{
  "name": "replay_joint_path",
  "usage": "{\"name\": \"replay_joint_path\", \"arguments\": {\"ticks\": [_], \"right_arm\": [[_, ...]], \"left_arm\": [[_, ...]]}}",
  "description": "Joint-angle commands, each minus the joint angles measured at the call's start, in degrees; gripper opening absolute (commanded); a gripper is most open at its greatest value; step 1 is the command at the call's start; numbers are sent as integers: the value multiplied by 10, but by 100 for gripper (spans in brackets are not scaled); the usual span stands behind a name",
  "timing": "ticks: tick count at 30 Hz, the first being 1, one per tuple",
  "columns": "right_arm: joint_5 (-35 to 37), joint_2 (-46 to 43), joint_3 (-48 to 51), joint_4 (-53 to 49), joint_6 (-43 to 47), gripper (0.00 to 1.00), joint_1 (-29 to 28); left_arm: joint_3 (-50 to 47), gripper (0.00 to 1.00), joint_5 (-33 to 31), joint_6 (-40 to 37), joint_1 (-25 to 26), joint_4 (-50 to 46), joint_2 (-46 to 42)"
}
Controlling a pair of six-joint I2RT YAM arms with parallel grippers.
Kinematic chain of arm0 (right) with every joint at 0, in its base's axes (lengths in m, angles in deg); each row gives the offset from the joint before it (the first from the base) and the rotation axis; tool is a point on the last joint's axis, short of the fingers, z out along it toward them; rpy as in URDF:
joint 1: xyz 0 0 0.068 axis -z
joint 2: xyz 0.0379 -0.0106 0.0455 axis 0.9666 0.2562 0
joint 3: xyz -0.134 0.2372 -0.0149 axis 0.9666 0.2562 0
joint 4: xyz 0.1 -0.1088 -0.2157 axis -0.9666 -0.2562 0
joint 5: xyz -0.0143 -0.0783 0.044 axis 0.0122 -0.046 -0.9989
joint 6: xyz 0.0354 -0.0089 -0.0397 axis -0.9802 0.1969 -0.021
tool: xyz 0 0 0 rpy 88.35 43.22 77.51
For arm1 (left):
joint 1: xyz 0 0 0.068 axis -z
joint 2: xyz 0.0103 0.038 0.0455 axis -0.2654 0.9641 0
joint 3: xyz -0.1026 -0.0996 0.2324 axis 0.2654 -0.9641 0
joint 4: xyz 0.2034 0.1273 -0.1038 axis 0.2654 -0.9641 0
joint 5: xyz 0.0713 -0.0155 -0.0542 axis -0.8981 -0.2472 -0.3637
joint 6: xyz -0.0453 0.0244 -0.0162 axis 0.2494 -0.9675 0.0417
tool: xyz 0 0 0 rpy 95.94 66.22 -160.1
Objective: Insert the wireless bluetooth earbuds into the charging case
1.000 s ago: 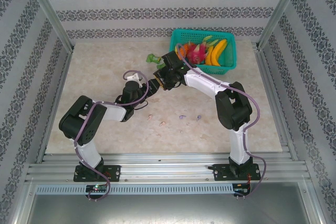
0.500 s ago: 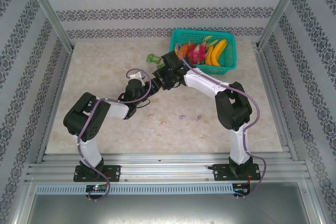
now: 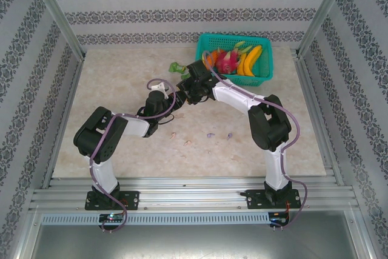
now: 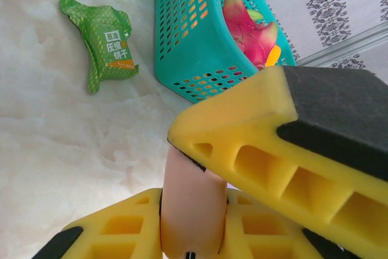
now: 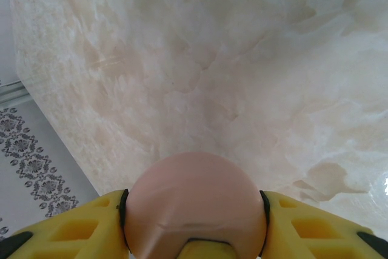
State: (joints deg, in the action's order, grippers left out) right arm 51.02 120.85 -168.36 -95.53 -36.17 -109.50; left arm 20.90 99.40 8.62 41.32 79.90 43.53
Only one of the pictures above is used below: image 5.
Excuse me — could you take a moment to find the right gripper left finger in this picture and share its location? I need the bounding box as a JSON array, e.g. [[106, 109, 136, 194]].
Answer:
[[0, 188, 132, 259]]

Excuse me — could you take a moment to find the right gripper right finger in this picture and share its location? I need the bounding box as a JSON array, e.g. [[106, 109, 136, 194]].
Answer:
[[257, 190, 388, 259]]

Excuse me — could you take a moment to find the pink earbud charging case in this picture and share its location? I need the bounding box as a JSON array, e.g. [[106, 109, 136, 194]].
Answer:
[[125, 151, 270, 258]]

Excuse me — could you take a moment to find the aluminium side rail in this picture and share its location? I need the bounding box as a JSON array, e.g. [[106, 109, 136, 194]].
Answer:
[[0, 79, 33, 106]]

